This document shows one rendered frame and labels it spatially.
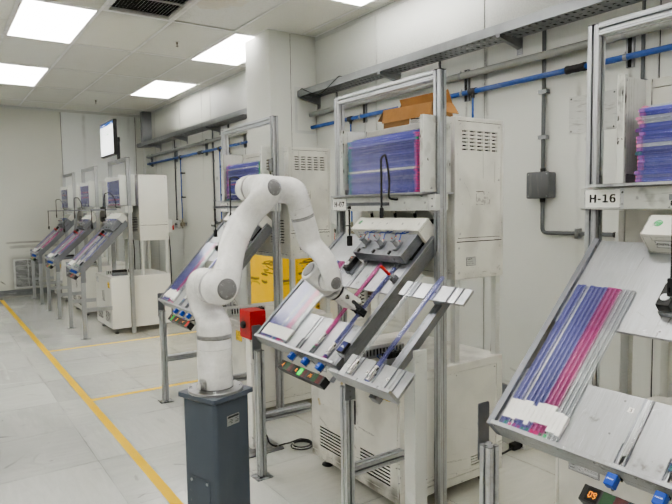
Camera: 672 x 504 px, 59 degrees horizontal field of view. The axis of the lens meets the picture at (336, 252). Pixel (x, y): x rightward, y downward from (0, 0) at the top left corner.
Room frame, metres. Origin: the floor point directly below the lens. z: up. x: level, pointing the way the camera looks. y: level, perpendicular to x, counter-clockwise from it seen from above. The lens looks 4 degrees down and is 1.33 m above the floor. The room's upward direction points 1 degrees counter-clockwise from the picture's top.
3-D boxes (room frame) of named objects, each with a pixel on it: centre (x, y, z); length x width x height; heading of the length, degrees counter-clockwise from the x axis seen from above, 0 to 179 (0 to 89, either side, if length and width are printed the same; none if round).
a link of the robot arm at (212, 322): (2.07, 0.45, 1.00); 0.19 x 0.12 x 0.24; 39
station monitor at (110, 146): (6.70, 2.46, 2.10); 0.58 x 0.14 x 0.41; 34
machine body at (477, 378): (2.91, -0.32, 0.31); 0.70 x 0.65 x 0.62; 34
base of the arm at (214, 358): (2.05, 0.43, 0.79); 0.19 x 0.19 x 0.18
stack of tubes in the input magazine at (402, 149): (2.79, -0.26, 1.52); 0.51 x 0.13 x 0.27; 34
